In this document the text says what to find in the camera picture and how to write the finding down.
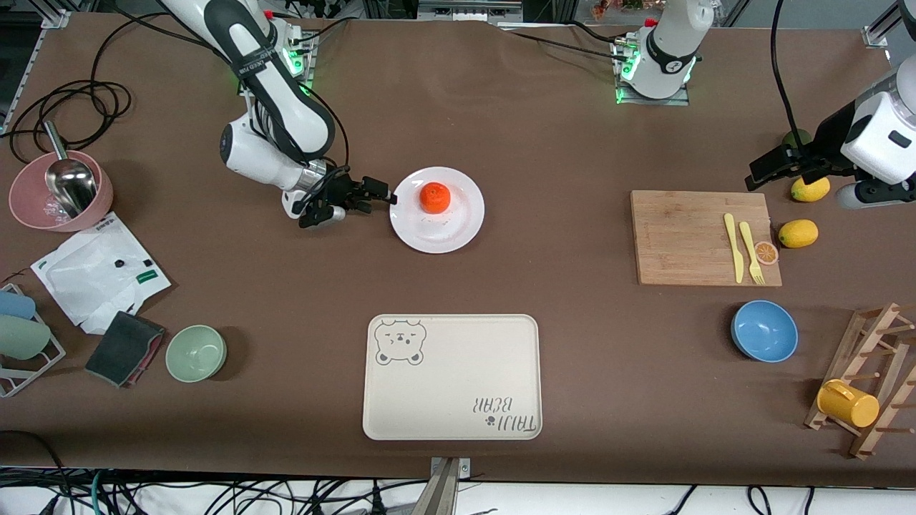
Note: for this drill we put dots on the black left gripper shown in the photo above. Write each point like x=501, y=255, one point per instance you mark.
x=829, y=138

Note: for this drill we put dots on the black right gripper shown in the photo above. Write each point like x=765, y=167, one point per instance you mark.
x=338, y=187

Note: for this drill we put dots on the orange fruit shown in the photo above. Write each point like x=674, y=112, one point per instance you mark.
x=435, y=198

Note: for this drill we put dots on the white ceramic plate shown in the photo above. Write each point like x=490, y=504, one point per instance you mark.
x=458, y=229

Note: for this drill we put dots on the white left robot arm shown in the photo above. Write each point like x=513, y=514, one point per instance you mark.
x=669, y=43

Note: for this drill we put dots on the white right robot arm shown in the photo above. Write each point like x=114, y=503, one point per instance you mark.
x=286, y=107

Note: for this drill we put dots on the yellow lemon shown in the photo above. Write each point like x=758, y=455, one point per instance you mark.
x=811, y=189
x=798, y=234

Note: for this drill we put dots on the green round fruit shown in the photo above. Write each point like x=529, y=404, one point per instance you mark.
x=793, y=137

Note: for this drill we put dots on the yellow plastic fork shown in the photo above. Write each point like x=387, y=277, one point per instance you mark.
x=748, y=239

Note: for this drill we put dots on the toy orange slice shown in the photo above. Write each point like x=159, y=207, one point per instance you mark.
x=766, y=252

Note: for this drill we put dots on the yellow plastic knife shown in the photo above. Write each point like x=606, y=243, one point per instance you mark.
x=734, y=247

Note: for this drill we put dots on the wooden cutting board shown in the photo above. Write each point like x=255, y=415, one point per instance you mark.
x=680, y=236

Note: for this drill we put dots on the blue bowl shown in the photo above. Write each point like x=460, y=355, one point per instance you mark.
x=764, y=331

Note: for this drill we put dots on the wooden cup rack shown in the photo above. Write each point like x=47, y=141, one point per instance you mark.
x=869, y=322

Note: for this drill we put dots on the cream tray with bear print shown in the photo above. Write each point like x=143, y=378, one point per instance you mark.
x=458, y=372

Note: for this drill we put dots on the pale green bowl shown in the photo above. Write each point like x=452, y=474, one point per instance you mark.
x=195, y=354

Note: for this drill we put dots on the yellow cup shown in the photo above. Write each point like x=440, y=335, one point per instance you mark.
x=848, y=404

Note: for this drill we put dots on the dark grey folded cloth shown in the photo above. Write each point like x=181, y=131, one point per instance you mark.
x=122, y=347

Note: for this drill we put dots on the white plastic bag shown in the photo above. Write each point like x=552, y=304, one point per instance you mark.
x=86, y=279

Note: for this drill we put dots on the metal scoop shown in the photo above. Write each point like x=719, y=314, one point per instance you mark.
x=70, y=182

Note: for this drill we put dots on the pink ribbed bowl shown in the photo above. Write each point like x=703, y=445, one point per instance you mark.
x=28, y=204

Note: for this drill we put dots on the light blue cup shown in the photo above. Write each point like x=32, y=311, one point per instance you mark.
x=14, y=305

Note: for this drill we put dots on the pale green cup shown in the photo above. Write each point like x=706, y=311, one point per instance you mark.
x=21, y=337

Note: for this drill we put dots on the metal table bracket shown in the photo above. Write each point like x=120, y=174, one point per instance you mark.
x=447, y=486

